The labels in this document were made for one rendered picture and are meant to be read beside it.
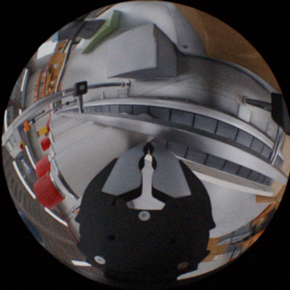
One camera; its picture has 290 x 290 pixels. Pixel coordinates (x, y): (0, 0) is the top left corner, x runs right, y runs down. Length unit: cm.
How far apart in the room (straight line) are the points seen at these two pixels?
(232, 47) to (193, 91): 13
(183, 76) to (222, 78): 8
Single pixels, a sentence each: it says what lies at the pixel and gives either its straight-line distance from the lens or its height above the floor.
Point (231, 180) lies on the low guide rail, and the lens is 17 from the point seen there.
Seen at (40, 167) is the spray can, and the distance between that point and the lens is 15.
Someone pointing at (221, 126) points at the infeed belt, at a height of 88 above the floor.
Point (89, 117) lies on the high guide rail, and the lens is 16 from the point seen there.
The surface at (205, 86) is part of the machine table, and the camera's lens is 20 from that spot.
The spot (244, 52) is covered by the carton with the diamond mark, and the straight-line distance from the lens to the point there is 16.
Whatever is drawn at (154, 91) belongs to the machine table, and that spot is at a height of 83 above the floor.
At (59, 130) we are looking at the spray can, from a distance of 27.
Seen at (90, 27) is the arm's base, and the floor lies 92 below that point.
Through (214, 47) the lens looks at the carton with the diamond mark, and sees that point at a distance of 16.
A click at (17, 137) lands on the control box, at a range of 66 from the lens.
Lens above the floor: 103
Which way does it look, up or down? 46 degrees down
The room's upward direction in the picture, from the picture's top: 129 degrees counter-clockwise
